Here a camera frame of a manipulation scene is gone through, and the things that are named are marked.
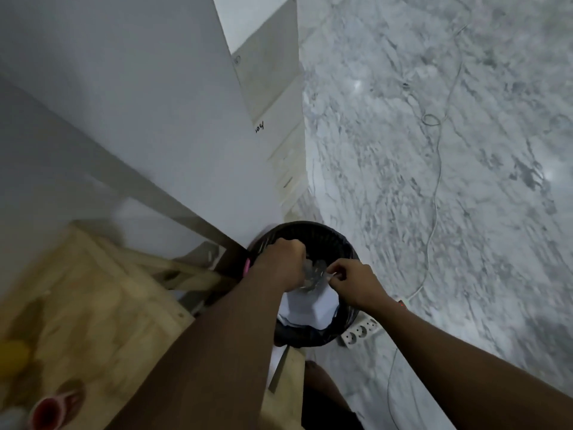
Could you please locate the white crumpled paper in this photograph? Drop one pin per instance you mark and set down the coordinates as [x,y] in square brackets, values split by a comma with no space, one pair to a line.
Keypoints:
[309,308]

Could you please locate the person's leg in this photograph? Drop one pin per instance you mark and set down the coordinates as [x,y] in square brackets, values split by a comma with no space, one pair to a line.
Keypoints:
[324,398]

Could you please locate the person's right fingers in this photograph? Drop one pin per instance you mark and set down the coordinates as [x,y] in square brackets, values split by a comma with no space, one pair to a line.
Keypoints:
[336,269]

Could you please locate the person's left fingers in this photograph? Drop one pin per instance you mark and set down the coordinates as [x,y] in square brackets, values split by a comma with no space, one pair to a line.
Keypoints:
[299,255]

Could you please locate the wooden table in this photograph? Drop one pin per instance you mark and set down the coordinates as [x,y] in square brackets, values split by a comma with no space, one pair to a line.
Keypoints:
[103,317]

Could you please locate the small pink object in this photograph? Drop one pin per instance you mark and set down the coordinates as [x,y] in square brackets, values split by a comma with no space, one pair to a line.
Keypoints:
[246,266]

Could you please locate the red cup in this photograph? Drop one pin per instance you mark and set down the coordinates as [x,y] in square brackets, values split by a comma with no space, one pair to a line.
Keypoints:
[47,411]

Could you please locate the yellow round object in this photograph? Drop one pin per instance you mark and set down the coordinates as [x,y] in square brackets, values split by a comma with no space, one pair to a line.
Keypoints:
[11,358]

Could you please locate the person's left forearm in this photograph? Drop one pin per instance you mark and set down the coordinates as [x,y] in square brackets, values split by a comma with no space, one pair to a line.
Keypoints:
[215,353]

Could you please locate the person's left hand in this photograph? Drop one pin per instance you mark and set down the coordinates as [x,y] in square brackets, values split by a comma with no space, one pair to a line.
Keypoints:
[280,264]

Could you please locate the clear plastic wrapper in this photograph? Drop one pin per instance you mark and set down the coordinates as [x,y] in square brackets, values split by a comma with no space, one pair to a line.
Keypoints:
[314,274]

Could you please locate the person's right hand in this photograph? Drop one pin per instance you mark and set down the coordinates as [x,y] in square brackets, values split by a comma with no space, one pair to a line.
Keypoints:
[358,286]

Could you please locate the black trash bin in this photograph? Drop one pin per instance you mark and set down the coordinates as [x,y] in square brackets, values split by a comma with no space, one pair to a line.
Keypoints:
[331,246]

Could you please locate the white power strip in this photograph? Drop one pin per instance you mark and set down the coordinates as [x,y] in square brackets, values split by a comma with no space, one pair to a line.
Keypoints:
[360,332]

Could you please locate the white drawer cabinet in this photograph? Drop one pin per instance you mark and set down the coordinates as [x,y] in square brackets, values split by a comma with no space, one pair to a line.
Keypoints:
[268,62]

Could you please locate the person's right forearm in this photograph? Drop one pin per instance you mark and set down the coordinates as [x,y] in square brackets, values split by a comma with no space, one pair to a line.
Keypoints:
[470,371]

